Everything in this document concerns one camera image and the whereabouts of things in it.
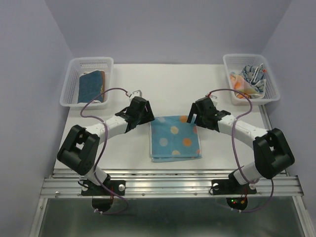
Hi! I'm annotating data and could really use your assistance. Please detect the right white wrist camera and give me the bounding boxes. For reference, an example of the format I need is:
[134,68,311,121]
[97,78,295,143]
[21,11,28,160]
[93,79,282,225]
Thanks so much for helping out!
[206,93,218,107]

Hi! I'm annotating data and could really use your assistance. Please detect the light blue spotted towel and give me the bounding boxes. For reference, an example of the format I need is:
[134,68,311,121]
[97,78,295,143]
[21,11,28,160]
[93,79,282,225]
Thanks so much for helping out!
[150,116,202,163]

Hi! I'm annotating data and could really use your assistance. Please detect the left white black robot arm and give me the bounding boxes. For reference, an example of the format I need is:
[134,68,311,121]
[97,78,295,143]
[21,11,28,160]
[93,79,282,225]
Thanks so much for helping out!
[57,96,155,195]

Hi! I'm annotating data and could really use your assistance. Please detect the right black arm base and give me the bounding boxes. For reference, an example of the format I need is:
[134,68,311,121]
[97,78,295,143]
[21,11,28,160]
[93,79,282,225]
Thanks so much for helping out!
[209,175,257,196]

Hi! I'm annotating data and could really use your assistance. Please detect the orange pink patterned towel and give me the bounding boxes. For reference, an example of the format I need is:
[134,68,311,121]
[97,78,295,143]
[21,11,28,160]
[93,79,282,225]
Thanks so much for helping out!
[230,73,260,99]

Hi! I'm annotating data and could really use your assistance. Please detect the left white plastic basket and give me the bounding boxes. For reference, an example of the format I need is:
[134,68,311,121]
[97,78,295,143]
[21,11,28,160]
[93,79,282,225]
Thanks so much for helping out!
[60,57,114,110]

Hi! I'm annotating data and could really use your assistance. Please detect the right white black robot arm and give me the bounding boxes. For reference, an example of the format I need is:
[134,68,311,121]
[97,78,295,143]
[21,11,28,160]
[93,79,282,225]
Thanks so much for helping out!
[187,97,295,193]

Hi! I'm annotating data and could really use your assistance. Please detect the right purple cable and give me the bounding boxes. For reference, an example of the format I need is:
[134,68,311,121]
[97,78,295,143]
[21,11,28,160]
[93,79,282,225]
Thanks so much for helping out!
[207,88,274,213]

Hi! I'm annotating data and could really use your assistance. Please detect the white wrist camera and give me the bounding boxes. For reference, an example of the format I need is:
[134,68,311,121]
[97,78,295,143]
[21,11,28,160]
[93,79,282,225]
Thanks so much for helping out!
[206,93,218,107]
[126,90,142,100]

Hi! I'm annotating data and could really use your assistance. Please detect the white blue patterned towel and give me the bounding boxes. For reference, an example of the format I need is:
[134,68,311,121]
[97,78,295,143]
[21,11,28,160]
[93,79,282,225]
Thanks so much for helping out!
[239,63,267,99]

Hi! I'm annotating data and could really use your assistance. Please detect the aluminium mounting rail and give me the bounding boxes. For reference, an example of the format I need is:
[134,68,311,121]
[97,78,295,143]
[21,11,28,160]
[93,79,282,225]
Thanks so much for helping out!
[40,168,305,198]

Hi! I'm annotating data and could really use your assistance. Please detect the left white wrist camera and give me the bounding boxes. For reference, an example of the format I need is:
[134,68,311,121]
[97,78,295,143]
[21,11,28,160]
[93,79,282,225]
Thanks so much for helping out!
[126,90,142,100]

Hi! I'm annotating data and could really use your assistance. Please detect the brown orange towel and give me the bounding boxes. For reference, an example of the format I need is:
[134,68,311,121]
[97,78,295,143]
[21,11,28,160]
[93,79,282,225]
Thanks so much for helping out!
[80,70,108,102]

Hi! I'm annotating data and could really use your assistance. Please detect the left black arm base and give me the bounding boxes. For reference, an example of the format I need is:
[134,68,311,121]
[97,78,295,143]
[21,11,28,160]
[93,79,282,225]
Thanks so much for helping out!
[78,178,126,196]

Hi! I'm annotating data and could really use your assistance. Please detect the blue yellow tiger towel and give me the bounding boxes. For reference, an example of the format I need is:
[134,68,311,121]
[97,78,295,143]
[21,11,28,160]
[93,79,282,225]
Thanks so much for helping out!
[78,70,105,103]

